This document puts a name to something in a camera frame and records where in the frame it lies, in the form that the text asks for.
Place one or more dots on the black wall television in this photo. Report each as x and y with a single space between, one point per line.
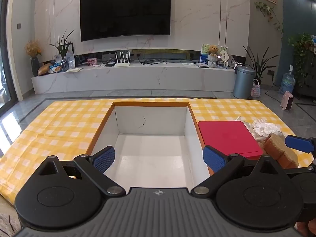
123 12

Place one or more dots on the clear plastic bag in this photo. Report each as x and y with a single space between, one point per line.
70 59

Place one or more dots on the green plant in glass vase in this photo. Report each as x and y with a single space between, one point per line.
63 49

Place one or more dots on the white marble tv console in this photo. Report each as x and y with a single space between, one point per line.
135 76

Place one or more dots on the red plastic lid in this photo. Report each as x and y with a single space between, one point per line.
227 135

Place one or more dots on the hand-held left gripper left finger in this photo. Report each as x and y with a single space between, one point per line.
105 159

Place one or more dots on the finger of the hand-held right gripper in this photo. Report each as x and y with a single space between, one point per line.
303 169
298 144

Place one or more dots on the leafy plant on cabinet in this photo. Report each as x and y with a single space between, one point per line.
301 49

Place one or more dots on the black set-top box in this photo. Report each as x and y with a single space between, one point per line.
110 64

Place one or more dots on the pink heater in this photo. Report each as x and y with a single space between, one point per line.
287 101

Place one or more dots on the yellow checked mat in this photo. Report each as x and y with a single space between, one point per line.
61 128

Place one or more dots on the white cloth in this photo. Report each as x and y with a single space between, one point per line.
264 128

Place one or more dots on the blue-grey trash can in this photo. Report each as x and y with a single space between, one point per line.
243 84

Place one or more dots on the pink woven bag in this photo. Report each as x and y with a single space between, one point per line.
255 90

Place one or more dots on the brown sponge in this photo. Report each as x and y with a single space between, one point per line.
279 148

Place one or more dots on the hanging ivy plant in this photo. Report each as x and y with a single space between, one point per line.
267 11

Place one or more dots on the green picture card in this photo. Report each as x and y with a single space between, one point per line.
203 51

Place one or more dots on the orange snack bag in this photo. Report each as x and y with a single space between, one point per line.
44 69

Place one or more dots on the blue water bottle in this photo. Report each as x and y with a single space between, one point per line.
286 84

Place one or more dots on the dark cabinet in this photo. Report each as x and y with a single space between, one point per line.
309 79

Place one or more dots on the long-leaf potted plant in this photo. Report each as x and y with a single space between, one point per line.
259 66

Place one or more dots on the teddy bear in basket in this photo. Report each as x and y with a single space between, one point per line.
212 54

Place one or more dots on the dark vase with dried flowers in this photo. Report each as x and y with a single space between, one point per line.
34 64

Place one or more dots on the white router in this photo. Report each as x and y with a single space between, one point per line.
122 63

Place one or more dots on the pink photo card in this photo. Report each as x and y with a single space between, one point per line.
92 61

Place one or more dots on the orange cardboard box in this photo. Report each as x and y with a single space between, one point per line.
148 153

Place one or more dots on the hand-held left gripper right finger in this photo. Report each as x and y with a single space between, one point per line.
213 159

